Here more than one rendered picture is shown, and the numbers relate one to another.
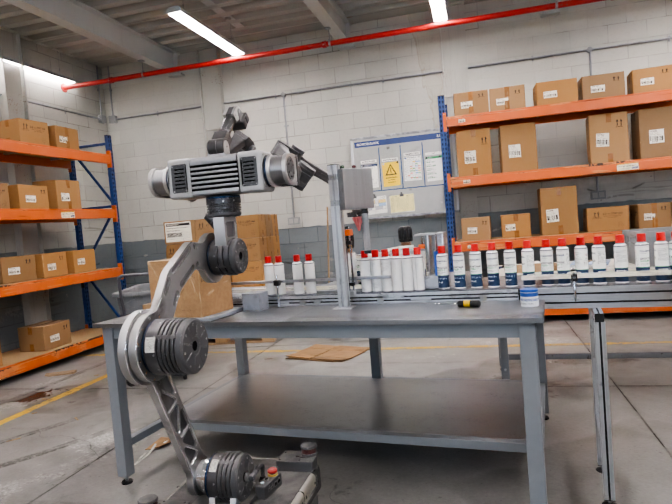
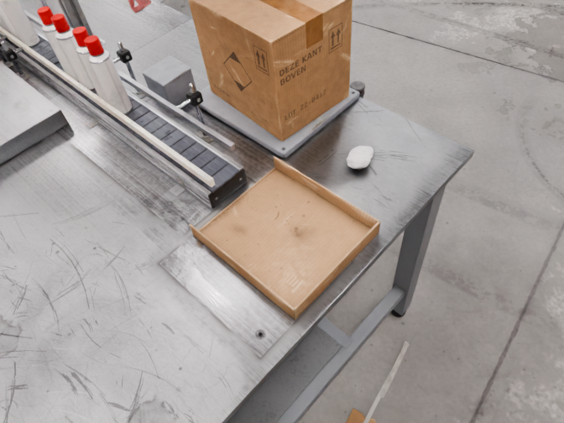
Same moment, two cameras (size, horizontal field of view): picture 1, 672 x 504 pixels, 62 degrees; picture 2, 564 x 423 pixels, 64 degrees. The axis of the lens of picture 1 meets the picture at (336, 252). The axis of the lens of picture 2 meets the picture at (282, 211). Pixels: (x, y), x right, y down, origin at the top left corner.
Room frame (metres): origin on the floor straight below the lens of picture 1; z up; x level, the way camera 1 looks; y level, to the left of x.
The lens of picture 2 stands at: (3.61, 1.17, 1.62)
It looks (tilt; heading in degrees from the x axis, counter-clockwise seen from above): 51 degrees down; 208
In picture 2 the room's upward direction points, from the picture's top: 8 degrees counter-clockwise
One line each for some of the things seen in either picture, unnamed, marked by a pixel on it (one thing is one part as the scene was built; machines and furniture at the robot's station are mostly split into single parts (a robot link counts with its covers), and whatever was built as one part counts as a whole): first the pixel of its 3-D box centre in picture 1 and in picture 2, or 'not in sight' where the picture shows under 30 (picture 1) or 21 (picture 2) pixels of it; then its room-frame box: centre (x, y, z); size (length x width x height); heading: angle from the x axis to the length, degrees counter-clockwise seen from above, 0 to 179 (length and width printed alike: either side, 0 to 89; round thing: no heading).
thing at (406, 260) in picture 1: (407, 269); not in sight; (2.63, -0.33, 0.98); 0.05 x 0.05 x 0.20
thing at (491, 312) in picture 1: (336, 299); (19, 120); (2.98, 0.02, 0.82); 2.10 x 1.31 x 0.02; 69
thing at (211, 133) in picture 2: (288, 281); (98, 60); (2.82, 0.25, 0.96); 1.07 x 0.01 x 0.01; 69
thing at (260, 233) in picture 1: (228, 277); not in sight; (6.46, 1.27, 0.70); 1.20 x 0.82 x 1.39; 81
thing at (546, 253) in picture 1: (547, 262); not in sight; (2.41, -0.91, 0.98); 0.05 x 0.05 x 0.20
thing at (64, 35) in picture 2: (297, 274); (75, 53); (2.84, 0.20, 0.98); 0.05 x 0.05 x 0.20
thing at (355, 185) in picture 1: (352, 189); not in sight; (2.63, -0.10, 1.38); 0.17 x 0.10 x 0.19; 124
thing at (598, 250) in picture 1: (599, 260); not in sight; (2.33, -1.10, 0.98); 0.05 x 0.05 x 0.20
